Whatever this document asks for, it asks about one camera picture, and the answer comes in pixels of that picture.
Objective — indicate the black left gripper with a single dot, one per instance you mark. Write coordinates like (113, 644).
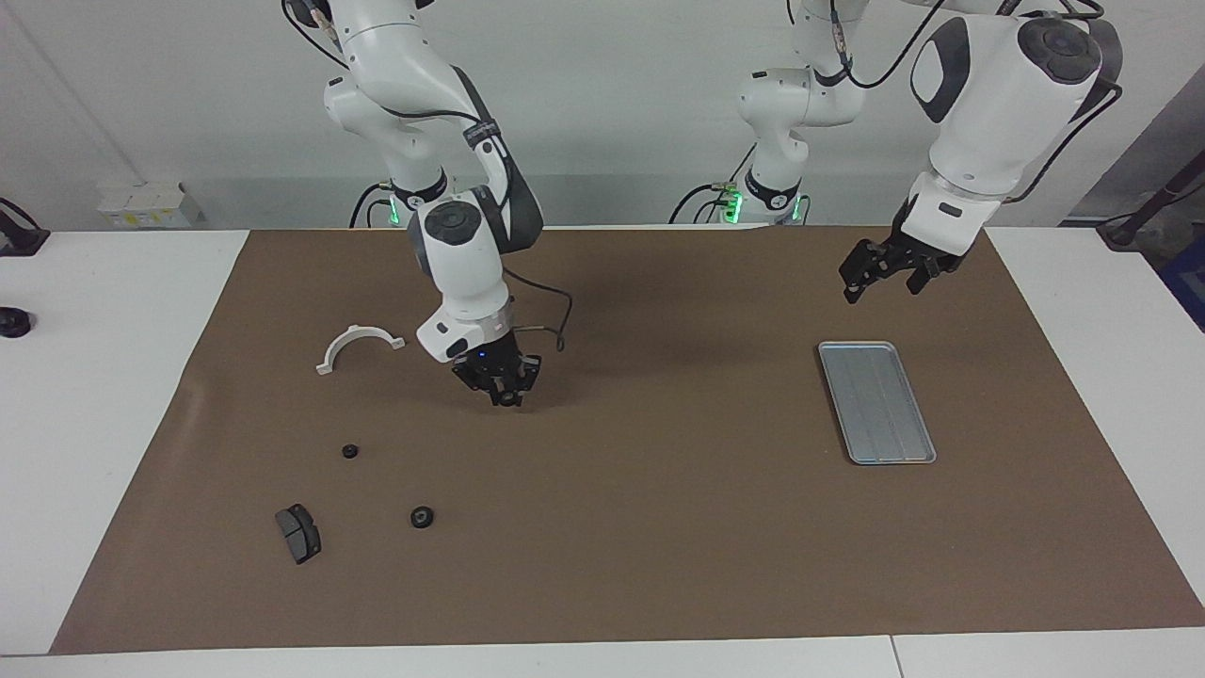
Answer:
(918, 250)

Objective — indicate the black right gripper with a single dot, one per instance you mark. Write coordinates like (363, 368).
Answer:
(490, 367)

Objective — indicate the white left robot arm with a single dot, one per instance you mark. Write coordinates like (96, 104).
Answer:
(988, 104)

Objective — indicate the silver metal tray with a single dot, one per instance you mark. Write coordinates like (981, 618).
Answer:
(875, 405)

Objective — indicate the brown table mat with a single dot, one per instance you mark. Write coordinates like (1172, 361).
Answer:
(659, 518)

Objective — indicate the black stand foot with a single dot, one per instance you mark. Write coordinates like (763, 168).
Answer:
(1120, 234)

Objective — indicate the dark grey brake pad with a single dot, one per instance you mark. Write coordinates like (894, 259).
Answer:
(298, 533)

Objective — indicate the blue crate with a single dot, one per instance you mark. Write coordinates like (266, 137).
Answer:
(1188, 282)

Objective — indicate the black round knob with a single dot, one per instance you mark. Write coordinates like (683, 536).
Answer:
(13, 323)

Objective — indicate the black desk clamp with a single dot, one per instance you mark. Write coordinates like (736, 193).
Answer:
(24, 240)

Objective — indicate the white wall power box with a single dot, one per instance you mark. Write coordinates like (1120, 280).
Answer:
(151, 204)

